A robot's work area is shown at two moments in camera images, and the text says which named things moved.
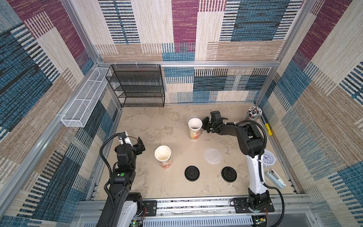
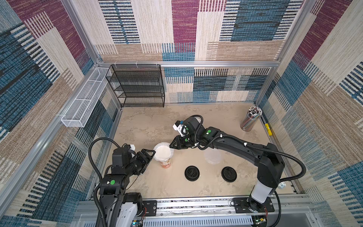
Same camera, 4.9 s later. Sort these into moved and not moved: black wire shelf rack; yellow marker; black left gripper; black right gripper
Moved: black left gripper; black right gripper
Not moved: black wire shelf rack; yellow marker
